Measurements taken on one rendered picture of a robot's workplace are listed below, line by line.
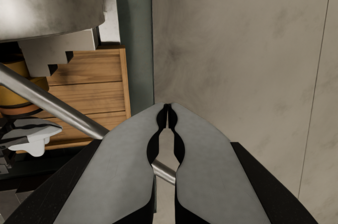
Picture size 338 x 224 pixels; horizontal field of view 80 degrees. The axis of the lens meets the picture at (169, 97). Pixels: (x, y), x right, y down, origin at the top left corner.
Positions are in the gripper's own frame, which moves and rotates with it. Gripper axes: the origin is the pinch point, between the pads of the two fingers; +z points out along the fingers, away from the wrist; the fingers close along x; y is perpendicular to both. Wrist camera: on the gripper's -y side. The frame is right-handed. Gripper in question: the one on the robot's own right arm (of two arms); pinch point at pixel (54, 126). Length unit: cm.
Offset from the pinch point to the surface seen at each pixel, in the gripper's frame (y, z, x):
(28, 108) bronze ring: -6.5, -1.4, 3.7
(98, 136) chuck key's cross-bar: -13.8, 12.4, 22.7
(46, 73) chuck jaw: -11.8, 2.3, 2.5
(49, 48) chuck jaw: -15.8, 3.7, 2.6
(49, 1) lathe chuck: -22.7, 7.9, 11.6
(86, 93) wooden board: 2.8, 3.0, -19.1
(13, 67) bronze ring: -13.3, -1.6, 3.1
